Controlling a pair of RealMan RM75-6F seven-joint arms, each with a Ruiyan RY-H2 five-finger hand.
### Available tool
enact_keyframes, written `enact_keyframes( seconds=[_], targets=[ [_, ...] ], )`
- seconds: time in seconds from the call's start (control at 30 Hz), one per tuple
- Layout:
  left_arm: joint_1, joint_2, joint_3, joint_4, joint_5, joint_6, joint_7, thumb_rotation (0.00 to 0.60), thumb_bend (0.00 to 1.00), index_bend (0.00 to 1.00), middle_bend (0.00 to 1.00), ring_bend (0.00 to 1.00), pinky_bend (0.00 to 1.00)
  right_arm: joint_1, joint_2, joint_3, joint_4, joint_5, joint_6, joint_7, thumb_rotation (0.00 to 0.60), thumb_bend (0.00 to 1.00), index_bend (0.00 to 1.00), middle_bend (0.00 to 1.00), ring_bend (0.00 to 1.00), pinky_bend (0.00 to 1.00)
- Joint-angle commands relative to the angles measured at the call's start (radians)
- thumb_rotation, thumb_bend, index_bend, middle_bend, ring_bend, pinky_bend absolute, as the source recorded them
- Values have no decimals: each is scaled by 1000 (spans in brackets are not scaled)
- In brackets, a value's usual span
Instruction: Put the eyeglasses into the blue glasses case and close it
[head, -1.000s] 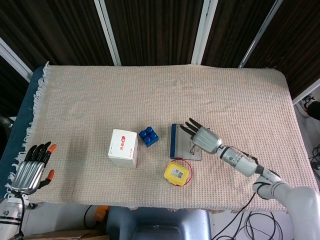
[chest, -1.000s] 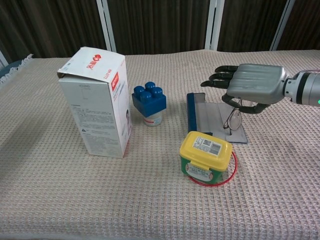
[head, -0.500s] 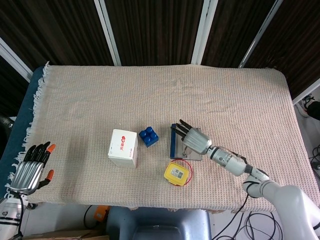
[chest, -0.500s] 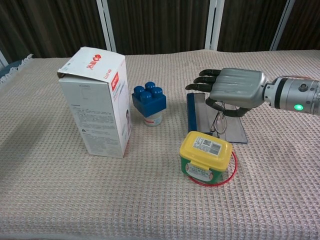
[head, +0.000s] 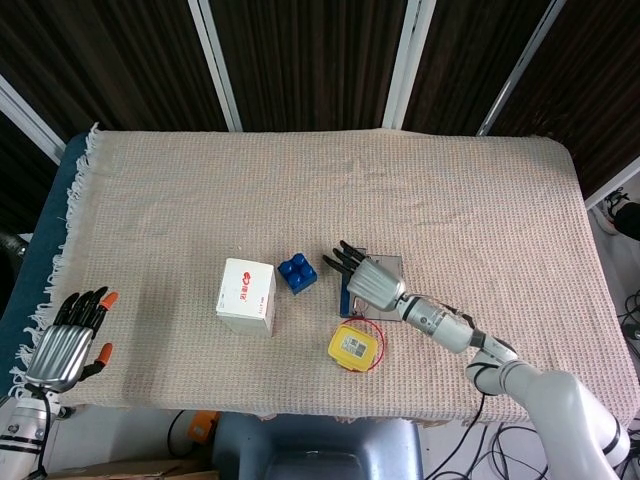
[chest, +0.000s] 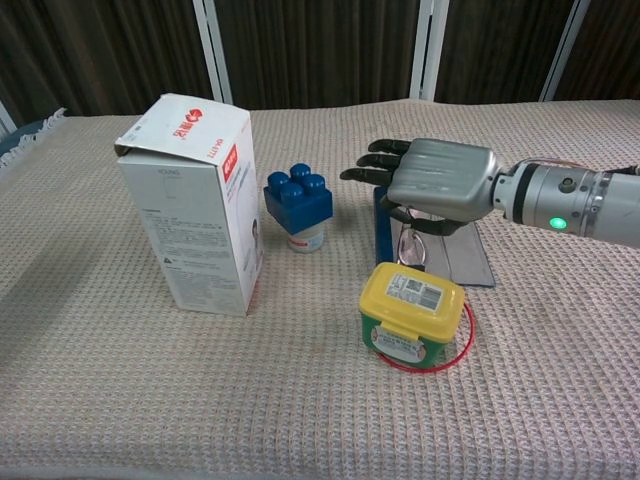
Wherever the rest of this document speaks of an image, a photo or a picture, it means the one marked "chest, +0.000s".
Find eyeglasses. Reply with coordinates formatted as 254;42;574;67
397;207;449;274

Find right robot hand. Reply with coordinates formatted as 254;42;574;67
339;138;504;237

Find blue grey glasses case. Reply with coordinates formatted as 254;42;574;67
373;185;497;289

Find beige waffle tablecloth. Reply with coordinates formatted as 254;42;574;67
0;98;640;480

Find blue table padding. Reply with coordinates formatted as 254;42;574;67
0;117;54;157

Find blue toy building block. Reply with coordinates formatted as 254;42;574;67
263;163;334;254

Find white metal frame post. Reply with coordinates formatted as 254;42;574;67
0;99;19;137
408;0;449;102
192;0;234;105
537;0;592;103

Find yellow lid green container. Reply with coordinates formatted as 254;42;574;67
358;261;476;375

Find white carton box red print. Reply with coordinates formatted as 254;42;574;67
113;92;266;317

